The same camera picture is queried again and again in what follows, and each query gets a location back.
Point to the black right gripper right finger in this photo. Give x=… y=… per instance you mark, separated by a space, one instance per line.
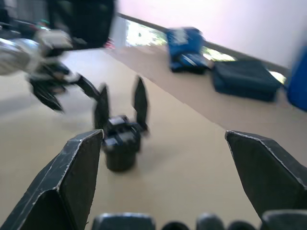
x=268 y=172

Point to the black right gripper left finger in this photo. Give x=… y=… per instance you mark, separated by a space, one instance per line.
x=62 y=182

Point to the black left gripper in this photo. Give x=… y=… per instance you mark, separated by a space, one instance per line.
x=51 y=72

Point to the black pointed finger piece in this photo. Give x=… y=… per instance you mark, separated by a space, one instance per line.
x=141 y=105
x=102 y=112

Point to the black gripper body workpiece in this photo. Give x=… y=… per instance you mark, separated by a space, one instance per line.
x=122 y=146

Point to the black bulky object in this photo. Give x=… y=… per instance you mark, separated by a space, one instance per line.
x=81 y=22

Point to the dark blue flat case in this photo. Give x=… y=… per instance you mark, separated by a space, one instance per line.
x=244 y=80

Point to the blue rounded container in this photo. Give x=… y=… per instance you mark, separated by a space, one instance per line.
x=298 y=79

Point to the blue printed box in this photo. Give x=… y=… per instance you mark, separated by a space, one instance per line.
x=185 y=50

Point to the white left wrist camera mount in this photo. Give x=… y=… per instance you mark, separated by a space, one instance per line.
x=54 y=39

